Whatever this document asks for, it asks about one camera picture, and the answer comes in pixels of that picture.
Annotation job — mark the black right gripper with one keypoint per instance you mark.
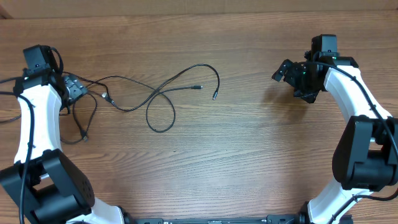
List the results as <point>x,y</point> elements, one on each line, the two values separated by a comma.
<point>290,74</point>

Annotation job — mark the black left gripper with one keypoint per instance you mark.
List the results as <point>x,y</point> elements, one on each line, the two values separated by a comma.
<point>76,89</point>

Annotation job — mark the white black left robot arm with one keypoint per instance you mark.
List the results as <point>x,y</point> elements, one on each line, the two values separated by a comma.
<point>43,182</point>

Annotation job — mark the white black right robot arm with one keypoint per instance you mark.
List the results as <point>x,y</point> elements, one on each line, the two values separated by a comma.
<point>365,159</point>

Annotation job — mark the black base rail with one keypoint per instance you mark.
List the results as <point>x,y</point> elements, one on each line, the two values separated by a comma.
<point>217,220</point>

